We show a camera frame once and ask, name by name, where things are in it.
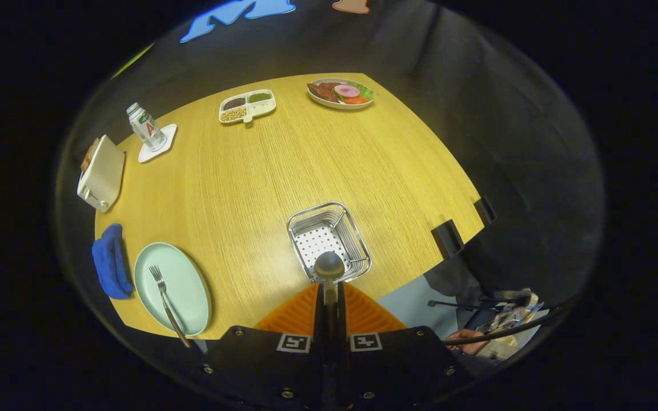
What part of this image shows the white plate of food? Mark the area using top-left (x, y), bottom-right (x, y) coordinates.
top-left (307, 78), bottom-right (376, 110)

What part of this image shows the crumpled beige bag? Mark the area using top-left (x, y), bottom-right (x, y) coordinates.
top-left (480, 288), bottom-right (544, 360)

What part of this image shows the white toaster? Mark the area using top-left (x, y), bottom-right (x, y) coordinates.
top-left (77, 135), bottom-right (126, 213)

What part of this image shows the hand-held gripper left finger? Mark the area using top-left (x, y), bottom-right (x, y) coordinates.
top-left (200, 284), bottom-right (330, 411)

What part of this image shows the pale green plate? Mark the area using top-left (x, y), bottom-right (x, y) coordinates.
top-left (134, 242), bottom-right (212, 337)

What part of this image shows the blue towel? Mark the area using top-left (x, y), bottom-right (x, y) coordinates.
top-left (91, 223), bottom-right (134, 300)

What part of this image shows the white square coaster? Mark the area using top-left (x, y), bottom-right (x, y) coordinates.
top-left (138, 123), bottom-right (178, 164)

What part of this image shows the white bottle with green cap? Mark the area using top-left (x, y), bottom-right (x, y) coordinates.
top-left (126, 102), bottom-right (167, 152)

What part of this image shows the white divided dish with beans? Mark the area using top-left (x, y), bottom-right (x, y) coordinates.
top-left (218, 89), bottom-right (277, 124)

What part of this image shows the metal spoon with wooden handle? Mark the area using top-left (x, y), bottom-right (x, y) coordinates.
top-left (313, 251), bottom-right (346, 309)

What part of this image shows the metal wire basket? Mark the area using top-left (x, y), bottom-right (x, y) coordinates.
top-left (287, 202), bottom-right (372, 285)

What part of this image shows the metal fork with wooden handle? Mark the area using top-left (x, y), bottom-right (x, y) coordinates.
top-left (148, 265), bottom-right (192, 349)

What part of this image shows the black table clamp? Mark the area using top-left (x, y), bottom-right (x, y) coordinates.
top-left (431, 220), bottom-right (466, 259)
top-left (474, 196), bottom-right (497, 224)

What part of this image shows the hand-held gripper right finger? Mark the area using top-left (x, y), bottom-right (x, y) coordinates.
top-left (329, 283), bottom-right (472, 411)

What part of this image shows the brown toast slice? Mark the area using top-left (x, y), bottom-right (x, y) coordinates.
top-left (81, 137), bottom-right (100, 172)

